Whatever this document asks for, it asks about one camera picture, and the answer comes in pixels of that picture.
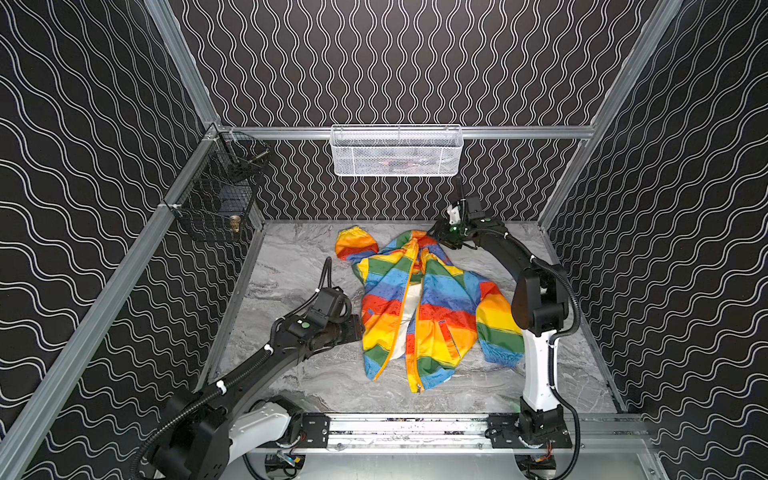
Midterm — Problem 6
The rainbow striped jacket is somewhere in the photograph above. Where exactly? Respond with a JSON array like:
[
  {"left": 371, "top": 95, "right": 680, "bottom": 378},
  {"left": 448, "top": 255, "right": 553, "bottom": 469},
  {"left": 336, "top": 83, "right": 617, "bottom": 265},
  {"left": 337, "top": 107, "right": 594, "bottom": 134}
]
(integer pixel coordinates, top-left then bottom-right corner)
[{"left": 335, "top": 226, "right": 525, "bottom": 393}]

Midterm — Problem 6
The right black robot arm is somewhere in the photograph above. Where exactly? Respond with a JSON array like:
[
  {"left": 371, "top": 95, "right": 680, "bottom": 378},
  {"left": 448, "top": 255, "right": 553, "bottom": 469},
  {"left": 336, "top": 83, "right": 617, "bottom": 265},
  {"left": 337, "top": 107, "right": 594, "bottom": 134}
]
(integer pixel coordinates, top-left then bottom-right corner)
[{"left": 430, "top": 206, "right": 581, "bottom": 448}]

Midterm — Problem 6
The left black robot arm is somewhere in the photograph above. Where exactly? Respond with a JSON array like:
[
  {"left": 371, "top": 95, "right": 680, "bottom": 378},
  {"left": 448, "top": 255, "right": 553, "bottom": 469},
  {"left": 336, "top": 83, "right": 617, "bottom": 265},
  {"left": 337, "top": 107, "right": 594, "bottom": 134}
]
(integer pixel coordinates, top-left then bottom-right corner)
[{"left": 128, "top": 258, "right": 362, "bottom": 479}]

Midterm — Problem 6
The brass object in basket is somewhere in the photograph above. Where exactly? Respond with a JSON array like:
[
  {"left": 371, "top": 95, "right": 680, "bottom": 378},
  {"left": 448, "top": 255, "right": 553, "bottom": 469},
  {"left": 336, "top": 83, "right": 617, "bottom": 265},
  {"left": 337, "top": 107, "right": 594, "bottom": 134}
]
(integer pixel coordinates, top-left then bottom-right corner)
[{"left": 229, "top": 215, "right": 242, "bottom": 233}]

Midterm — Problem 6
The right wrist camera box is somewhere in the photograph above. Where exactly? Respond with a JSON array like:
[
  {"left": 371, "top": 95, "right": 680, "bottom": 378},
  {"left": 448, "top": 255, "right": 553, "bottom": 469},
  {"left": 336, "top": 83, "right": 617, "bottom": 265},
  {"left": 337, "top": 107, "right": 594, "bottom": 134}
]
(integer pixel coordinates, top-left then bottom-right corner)
[{"left": 446, "top": 195, "right": 486, "bottom": 226}]

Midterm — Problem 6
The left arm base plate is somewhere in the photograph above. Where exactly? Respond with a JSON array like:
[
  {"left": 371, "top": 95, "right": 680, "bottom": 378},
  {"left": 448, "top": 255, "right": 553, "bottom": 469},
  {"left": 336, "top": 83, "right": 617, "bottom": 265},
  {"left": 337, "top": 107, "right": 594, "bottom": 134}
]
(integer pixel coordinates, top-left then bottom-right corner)
[{"left": 265, "top": 413, "right": 331, "bottom": 449}]

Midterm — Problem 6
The white mesh wall basket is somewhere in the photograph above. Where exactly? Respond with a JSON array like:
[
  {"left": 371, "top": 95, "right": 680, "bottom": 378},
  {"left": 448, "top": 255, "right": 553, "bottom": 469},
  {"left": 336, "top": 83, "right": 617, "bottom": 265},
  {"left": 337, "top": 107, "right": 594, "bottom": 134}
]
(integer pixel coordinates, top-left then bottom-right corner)
[{"left": 329, "top": 124, "right": 464, "bottom": 177}]

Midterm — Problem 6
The aluminium front rail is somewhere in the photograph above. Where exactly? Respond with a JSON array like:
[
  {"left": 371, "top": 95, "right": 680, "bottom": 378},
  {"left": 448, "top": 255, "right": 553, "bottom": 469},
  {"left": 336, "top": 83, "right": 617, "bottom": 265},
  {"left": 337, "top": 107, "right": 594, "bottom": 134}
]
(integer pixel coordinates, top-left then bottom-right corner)
[{"left": 170, "top": 412, "right": 649, "bottom": 454}]

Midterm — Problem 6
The black wire wall basket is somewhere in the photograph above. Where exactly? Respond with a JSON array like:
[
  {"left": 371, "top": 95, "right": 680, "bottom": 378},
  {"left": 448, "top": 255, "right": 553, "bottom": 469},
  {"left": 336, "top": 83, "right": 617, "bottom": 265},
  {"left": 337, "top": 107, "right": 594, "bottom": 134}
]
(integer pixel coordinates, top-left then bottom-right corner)
[{"left": 171, "top": 133, "right": 272, "bottom": 245}]

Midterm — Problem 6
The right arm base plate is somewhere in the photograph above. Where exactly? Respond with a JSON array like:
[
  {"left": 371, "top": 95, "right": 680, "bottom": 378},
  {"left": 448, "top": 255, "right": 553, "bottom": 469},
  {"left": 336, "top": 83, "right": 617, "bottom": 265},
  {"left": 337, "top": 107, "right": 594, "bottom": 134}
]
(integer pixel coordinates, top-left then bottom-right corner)
[{"left": 484, "top": 411, "right": 573, "bottom": 449}]

